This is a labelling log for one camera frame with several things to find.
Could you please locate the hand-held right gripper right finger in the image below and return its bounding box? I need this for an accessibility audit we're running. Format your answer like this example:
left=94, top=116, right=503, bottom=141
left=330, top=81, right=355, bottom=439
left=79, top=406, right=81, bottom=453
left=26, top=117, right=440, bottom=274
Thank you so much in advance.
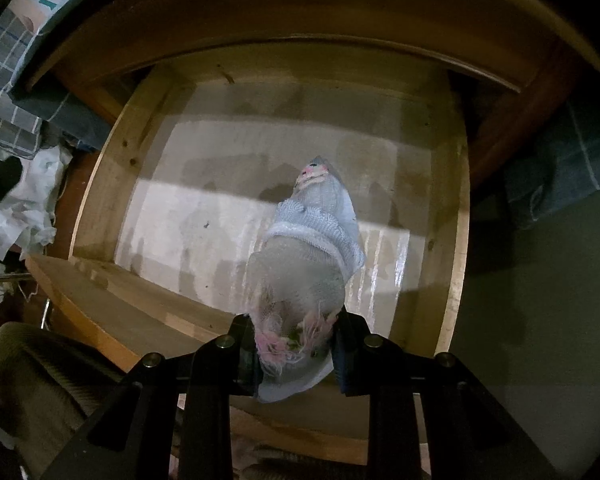
left=330, top=310, right=561, bottom=480

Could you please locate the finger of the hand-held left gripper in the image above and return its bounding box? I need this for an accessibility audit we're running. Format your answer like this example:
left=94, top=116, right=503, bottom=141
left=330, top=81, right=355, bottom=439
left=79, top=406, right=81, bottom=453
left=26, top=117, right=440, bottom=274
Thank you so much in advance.
left=0, top=156, right=24, bottom=221

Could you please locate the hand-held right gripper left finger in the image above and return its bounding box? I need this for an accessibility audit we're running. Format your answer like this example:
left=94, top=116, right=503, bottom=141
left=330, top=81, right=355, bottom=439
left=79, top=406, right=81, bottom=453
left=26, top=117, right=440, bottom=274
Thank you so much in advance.
left=40, top=312, right=261, bottom=480

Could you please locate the grey-blue knit garment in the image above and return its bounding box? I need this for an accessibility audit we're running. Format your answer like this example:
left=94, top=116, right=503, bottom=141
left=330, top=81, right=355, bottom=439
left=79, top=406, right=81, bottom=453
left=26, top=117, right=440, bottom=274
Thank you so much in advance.
left=244, top=155, right=367, bottom=405

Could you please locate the wooden drawer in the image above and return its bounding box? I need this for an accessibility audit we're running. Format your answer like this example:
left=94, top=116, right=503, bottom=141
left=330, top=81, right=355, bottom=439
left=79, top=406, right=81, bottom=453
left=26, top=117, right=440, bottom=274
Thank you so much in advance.
left=25, top=47, right=473, bottom=466

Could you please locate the white plastic bag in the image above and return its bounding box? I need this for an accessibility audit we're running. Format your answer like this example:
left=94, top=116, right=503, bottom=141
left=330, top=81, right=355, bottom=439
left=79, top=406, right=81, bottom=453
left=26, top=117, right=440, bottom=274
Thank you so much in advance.
left=0, top=147, right=74, bottom=262

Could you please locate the grey plaid bedding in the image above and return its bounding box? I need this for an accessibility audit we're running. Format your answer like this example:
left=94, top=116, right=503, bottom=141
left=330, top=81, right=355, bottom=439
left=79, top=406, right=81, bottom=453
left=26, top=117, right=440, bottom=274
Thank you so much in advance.
left=0, top=10, right=47, bottom=157

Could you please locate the person's left leg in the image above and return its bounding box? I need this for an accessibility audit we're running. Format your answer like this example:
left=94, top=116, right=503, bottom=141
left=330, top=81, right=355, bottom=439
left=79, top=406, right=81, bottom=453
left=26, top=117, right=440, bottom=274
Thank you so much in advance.
left=0, top=322, right=127, bottom=463

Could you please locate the green bed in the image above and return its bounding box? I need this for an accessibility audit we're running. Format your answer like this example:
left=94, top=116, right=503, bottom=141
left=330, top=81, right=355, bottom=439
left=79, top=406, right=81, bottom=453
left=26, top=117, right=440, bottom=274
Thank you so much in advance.
left=450, top=185, right=600, bottom=476

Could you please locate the blue plaid cloth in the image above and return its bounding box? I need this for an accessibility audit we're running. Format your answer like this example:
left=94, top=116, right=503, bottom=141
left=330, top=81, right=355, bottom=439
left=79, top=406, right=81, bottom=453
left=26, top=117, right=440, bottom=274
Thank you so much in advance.
left=10, top=0, right=600, bottom=233

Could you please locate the metal chair frame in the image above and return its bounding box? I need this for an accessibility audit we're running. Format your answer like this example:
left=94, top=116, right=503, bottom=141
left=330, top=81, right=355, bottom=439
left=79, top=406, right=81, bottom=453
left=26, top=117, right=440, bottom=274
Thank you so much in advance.
left=0, top=271, right=52, bottom=332

